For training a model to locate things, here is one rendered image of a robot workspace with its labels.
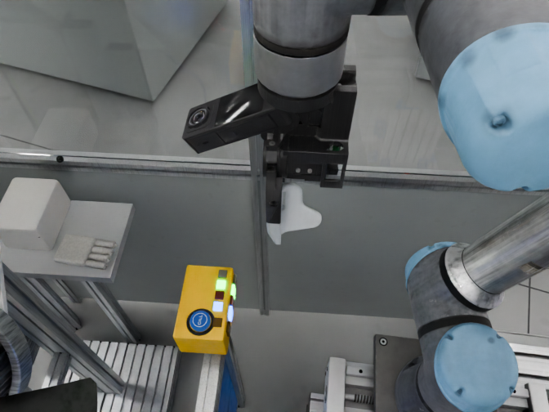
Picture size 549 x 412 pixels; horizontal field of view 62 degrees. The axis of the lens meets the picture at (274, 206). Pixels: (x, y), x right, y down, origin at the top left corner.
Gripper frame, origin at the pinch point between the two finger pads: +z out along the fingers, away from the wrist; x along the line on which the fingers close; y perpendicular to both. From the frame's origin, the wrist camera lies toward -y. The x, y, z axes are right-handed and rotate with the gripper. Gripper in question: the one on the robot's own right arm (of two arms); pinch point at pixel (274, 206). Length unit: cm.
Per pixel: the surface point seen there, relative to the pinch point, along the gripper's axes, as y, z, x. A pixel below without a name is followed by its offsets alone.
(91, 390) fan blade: -26.6, 26.6, -17.0
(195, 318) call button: -15.5, 39.7, 0.3
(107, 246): -47, 61, 27
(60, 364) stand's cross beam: -63, 90, 3
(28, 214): -65, 51, 29
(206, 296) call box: -14.4, 40.7, 5.5
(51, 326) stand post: -60, 71, 8
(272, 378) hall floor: -2, 148, 18
